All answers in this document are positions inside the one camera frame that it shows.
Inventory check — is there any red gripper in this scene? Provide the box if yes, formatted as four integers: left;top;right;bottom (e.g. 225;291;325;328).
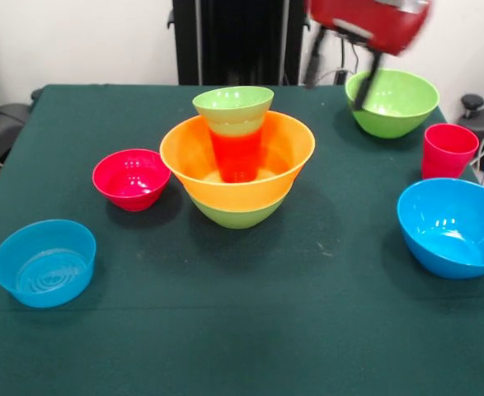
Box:
305;0;435;112

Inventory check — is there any small green plastic bowl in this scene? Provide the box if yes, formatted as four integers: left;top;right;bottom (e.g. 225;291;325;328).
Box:
191;85;275;137

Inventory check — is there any orange plastic cup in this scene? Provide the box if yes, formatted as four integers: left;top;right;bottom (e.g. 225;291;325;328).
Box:
208;125;264;184

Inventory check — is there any large orange plastic bowl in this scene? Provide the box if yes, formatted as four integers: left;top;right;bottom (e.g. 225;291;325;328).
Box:
159;110;316;214

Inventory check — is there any large green plastic bowl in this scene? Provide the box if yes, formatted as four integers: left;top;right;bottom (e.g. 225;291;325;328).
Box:
190;192;288;230
345;68;440;139

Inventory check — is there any large blue plastic bowl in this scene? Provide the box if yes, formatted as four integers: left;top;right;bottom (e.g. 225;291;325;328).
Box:
397;177;484;281

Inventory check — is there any small pink plastic bowl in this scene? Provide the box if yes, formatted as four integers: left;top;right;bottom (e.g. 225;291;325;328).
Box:
92;148;172;213

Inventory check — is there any small blue plastic bowl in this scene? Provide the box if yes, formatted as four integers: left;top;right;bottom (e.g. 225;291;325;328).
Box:
0;219;97;309

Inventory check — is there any black round knob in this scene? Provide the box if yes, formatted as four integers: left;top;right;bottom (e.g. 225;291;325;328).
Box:
460;93;484;120

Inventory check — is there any red plastic cup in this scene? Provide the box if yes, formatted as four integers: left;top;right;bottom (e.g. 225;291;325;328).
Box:
421;123;481;181

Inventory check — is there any dark green table cloth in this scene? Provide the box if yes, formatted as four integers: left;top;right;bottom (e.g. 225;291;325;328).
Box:
0;83;484;396

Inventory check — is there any black chair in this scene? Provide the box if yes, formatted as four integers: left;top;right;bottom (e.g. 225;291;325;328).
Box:
0;53;32;166

